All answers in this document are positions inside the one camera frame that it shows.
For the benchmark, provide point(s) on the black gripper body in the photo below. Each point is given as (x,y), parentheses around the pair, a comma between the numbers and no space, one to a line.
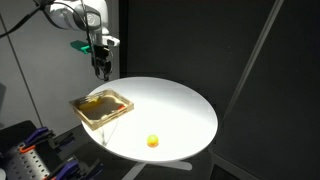
(101,56)

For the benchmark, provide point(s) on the yellow toy banana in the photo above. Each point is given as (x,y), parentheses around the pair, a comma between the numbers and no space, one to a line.
(89,105)

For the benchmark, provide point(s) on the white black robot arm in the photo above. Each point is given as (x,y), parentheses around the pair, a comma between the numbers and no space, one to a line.
(76,16)

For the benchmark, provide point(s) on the shallow wooden tray box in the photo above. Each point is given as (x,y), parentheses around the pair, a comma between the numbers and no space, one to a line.
(100,115)

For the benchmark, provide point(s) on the white grey wrist attachment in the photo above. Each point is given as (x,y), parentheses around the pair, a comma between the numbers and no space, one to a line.
(111,41)

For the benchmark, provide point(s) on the small red toy ball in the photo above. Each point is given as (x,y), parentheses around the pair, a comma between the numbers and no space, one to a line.
(121,107)

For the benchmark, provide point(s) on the orange yellow toy fruit ball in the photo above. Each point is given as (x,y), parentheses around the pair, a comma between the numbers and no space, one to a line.
(153,140)

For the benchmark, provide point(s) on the purple black orange spring clamp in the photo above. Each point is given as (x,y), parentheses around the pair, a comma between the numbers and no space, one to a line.
(70,168)
(38,135)

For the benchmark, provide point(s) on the blue clamps on stand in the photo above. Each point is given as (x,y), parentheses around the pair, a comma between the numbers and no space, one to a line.
(13,133)

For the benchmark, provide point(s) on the white table foot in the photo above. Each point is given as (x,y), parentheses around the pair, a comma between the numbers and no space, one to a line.
(173,165)

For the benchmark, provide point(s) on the perforated mounting breadboard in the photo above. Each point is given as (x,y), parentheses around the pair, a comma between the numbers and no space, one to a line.
(26,166)

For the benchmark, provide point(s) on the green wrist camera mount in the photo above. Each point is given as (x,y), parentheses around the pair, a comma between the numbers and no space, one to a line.
(80,47)

